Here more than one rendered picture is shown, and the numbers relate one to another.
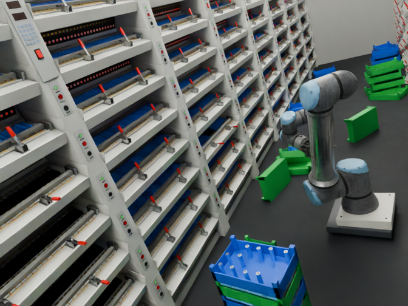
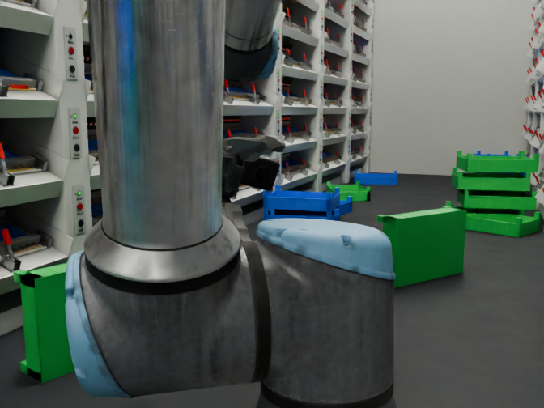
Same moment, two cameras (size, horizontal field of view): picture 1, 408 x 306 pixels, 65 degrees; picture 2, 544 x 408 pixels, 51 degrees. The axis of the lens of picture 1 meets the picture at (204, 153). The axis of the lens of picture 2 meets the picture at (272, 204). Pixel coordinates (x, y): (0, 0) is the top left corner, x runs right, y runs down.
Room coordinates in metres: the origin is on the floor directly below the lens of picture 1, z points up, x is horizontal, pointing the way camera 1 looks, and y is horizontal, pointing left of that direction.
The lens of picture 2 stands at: (0.89, -0.54, 0.50)
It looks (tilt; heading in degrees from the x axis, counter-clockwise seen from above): 9 degrees down; 348
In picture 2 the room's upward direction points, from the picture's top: straight up
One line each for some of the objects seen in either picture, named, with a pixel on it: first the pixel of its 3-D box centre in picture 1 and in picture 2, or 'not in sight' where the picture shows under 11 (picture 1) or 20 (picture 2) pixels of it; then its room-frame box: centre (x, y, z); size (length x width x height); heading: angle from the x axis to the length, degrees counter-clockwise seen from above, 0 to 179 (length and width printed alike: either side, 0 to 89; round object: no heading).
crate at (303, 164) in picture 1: (293, 164); not in sight; (2.27, -0.65, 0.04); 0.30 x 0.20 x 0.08; 56
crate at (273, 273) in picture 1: (253, 263); not in sight; (1.03, -0.04, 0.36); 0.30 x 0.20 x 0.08; 48
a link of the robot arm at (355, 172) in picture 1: (352, 176); (317, 299); (1.47, -0.72, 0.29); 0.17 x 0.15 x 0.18; 91
